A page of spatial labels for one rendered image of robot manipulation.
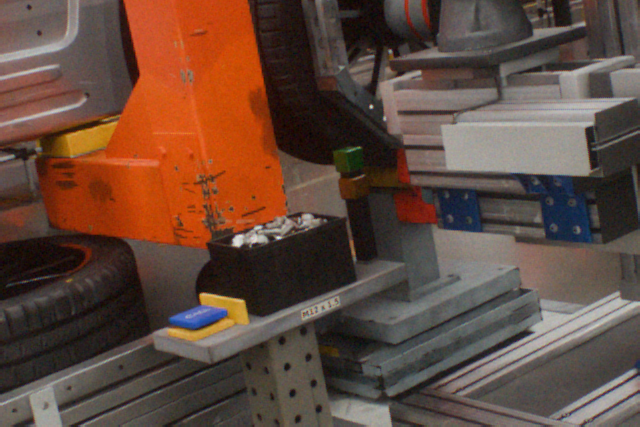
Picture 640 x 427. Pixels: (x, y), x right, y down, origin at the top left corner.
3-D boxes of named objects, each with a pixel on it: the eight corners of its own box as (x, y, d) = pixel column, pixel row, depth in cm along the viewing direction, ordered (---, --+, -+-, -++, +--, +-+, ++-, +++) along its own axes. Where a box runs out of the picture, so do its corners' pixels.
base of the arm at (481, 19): (553, 30, 195) (543, -33, 193) (487, 49, 187) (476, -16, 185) (484, 36, 207) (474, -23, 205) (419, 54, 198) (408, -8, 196)
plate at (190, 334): (207, 319, 206) (206, 313, 206) (235, 325, 200) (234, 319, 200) (167, 335, 201) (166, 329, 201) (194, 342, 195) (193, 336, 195)
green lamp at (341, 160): (351, 167, 222) (347, 145, 221) (366, 167, 219) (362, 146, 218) (335, 173, 220) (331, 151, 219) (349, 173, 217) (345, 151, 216)
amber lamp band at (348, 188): (356, 194, 223) (352, 172, 222) (371, 195, 220) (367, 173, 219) (340, 200, 221) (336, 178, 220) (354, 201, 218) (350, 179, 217)
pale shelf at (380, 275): (347, 270, 231) (344, 254, 230) (409, 279, 218) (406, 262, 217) (154, 349, 205) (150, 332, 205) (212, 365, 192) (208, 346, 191)
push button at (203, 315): (206, 316, 205) (203, 303, 205) (230, 321, 200) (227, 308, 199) (171, 330, 201) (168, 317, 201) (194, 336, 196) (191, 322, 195)
